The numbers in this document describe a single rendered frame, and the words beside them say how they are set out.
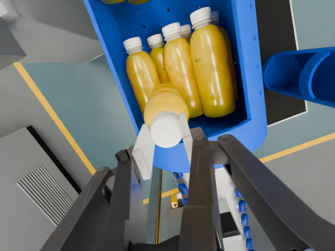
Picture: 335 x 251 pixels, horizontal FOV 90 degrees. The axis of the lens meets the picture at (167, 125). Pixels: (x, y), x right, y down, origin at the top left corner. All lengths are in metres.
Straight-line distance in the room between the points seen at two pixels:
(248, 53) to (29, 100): 1.83
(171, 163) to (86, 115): 1.45
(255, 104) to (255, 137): 0.06
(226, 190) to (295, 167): 1.53
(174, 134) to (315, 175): 2.27
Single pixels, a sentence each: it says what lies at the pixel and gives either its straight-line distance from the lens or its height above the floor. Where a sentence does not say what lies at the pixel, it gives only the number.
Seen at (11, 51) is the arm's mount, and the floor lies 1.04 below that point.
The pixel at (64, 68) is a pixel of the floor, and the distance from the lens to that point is 1.70.
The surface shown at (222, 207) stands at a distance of 0.77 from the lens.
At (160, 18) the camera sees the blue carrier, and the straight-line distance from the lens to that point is 0.52.
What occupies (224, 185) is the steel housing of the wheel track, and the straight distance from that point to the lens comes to 0.74.
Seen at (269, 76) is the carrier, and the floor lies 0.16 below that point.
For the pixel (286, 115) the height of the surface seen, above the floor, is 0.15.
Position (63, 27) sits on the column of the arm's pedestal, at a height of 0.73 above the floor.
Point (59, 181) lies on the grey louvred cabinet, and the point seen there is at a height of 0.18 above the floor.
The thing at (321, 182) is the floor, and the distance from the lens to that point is 2.52.
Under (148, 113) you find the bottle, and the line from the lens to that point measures 0.23.
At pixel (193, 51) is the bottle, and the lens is 0.35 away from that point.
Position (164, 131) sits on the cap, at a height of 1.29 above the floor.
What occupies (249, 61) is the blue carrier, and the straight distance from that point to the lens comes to 0.29.
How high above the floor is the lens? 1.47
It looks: 70 degrees down
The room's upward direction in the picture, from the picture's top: 180 degrees clockwise
